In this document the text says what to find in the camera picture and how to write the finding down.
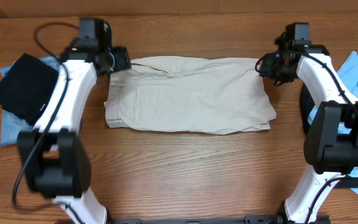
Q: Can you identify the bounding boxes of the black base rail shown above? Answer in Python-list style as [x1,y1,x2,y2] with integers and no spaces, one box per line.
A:
[107,215,295,224]

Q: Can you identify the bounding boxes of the folded blue denim jeans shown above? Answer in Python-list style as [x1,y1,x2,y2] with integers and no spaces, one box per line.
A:
[0,56,59,147]

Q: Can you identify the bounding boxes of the beige khaki shorts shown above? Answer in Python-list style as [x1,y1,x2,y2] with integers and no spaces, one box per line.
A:
[104,56,277,134]

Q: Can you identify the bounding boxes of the black Nike t-shirt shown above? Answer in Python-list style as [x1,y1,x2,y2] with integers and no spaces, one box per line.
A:
[300,84,358,189]

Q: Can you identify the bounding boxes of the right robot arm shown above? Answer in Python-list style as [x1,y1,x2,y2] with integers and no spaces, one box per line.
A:
[244,22,358,223]

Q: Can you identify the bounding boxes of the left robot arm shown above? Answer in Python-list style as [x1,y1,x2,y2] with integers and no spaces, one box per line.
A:
[11,17,131,223]

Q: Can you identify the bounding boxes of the folded black garment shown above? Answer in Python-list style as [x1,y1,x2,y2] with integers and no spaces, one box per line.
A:
[0,54,59,126]

